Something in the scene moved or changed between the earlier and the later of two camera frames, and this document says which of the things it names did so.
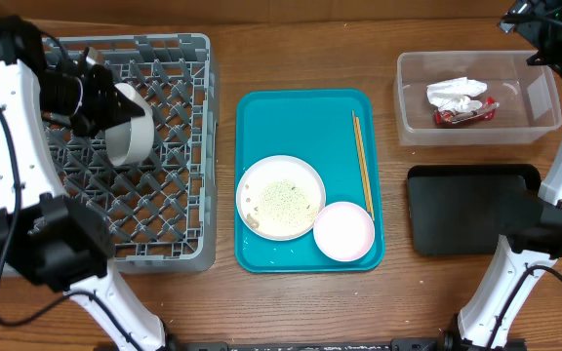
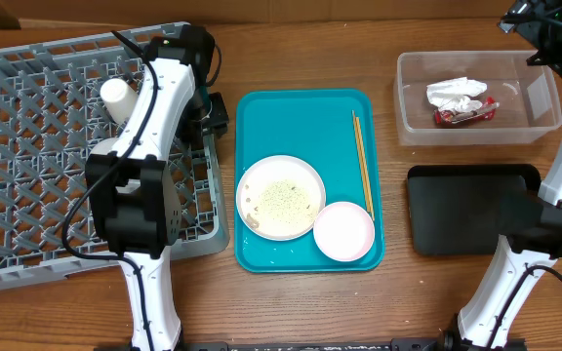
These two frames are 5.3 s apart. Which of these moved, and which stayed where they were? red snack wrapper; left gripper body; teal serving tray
Moved: left gripper body
Stayed: red snack wrapper; teal serving tray
